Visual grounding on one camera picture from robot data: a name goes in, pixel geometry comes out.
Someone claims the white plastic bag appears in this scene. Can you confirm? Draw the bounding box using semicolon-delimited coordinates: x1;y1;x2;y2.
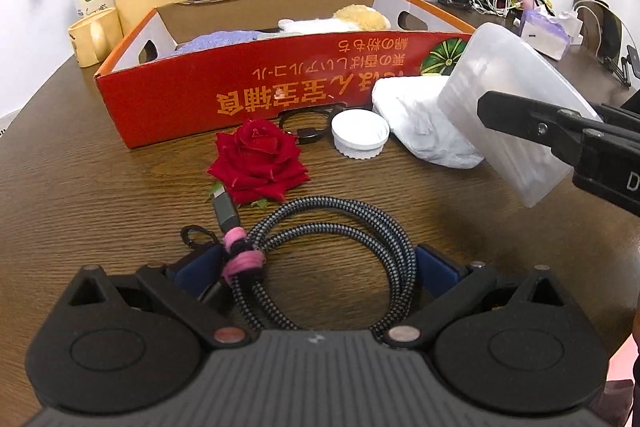
372;75;484;170

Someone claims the yellow ceramic mug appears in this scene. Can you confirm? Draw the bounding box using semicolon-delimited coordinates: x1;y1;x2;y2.
67;8;122;68

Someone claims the red artificial rose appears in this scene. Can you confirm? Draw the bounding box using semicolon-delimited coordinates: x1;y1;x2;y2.
207;119;310;205

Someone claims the phone on stand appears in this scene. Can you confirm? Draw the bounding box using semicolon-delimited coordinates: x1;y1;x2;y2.
602;44;639;88

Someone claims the red cardboard box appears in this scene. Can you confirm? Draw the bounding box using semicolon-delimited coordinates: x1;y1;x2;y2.
96;0;474;148

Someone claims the translucent plastic container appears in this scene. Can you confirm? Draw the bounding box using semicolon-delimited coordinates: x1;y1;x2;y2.
437;23;601;207

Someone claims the braided black grey cable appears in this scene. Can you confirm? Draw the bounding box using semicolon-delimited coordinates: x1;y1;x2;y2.
210;183;419;343

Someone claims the purple fabric pouch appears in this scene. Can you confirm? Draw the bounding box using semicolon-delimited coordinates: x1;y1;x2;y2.
174;30;262;55

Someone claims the yellow white alpaca plush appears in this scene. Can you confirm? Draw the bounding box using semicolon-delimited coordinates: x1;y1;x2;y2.
278;4;390;35

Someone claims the person's right hand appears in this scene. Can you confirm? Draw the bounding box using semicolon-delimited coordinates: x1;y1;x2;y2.
631;305;640;387

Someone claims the thin black usb cable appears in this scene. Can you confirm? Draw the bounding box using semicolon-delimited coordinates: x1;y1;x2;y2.
276;102;350;144

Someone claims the purple tissue pack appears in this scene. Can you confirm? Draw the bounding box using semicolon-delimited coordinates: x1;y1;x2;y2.
518;9;582;61

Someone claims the large white ribbed lid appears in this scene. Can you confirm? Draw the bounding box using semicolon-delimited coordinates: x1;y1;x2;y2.
331;109;390;159

